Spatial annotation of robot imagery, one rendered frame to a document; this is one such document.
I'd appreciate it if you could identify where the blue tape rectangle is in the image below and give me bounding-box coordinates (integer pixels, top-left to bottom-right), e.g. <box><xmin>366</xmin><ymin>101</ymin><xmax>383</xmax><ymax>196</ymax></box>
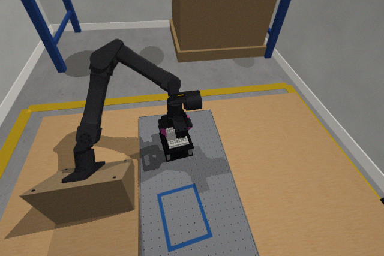
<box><xmin>157</xmin><ymin>183</ymin><xmax>213</xmax><ymax>252</ymax></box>

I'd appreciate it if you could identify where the white well plate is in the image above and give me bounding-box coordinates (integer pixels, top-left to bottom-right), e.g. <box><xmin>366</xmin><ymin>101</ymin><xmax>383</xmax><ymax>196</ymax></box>
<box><xmin>166</xmin><ymin>127</ymin><xmax>189</xmax><ymax>149</ymax></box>

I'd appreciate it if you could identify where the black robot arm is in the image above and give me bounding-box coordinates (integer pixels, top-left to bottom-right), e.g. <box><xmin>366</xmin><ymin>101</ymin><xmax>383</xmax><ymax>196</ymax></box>
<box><xmin>62</xmin><ymin>39</ymin><xmax>202</xmax><ymax>183</ymax></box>

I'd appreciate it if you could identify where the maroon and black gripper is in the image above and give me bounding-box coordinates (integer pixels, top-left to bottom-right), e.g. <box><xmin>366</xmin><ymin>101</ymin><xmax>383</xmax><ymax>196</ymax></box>
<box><xmin>158</xmin><ymin>111</ymin><xmax>193</xmax><ymax>138</ymax></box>

